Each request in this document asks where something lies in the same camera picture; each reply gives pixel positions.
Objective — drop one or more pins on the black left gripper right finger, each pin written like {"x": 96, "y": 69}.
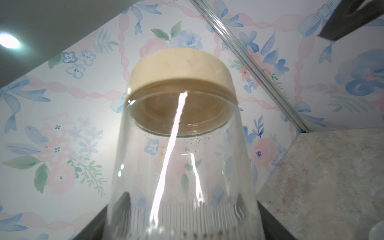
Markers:
{"x": 273, "y": 229}

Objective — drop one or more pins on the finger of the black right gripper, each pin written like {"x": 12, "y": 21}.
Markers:
{"x": 352, "y": 15}

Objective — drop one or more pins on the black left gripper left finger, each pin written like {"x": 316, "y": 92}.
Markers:
{"x": 95, "y": 229}

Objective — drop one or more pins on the glass jar with tea leaves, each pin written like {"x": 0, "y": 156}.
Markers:
{"x": 176, "y": 187}

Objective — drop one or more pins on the beige jar lid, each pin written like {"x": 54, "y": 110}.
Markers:
{"x": 158, "y": 80}

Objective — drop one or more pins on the right aluminium corner post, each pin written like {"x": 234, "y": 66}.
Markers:
{"x": 256, "y": 71}

